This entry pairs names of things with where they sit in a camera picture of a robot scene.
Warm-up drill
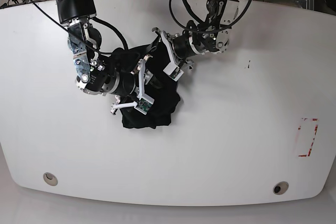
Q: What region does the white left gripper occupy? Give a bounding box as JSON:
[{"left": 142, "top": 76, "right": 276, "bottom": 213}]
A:
[{"left": 152, "top": 27, "right": 194, "bottom": 71}]

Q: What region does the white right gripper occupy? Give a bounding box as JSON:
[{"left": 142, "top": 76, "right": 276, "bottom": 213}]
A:
[{"left": 111, "top": 55, "right": 153, "bottom": 114}]

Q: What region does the black T-shirt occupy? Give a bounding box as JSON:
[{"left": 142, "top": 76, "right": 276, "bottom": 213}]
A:
[{"left": 112, "top": 37, "right": 181, "bottom": 129}]

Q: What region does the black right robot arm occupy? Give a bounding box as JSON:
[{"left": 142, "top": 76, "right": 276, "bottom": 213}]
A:
[{"left": 56, "top": 0, "right": 154, "bottom": 114}]

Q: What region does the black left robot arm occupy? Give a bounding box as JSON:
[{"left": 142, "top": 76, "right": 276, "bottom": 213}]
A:
[{"left": 153, "top": 0, "right": 252, "bottom": 80}]

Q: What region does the left table grommet hole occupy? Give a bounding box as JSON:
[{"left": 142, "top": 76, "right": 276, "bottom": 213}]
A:
[{"left": 43, "top": 173, "right": 58, "bottom": 186}]

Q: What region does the table grommet hole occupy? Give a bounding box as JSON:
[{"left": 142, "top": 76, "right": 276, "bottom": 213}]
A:
[
  {"left": 273, "top": 182, "right": 289, "bottom": 195},
  {"left": 43, "top": 173, "right": 58, "bottom": 186}
]

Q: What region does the red tape rectangle marking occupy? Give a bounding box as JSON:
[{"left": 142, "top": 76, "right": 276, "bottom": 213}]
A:
[{"left": 295, "top": 118, "right": 319, "bottom": 157}]

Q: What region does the right table grommet hole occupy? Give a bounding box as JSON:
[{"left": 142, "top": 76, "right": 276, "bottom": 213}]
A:
[{"left": 273, "top": 182, "right": 289, "bottom": 195}]

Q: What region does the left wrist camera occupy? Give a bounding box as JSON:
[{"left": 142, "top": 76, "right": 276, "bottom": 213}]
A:
[{"left": 163, "top": 63, "right": 184, "bottom": 82}]

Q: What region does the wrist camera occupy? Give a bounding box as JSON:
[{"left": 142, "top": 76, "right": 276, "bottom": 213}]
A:
[
  {"left": 134, "top": 98, "right": 154, "bottom": 115},
  {"left": 163, "top": 63, "right": 184, "bottom": 82}
]

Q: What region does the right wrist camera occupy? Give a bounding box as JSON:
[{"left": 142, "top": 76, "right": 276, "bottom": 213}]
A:
[{"left": 134, "top": 98, "right": 154, "bottom": 115}]

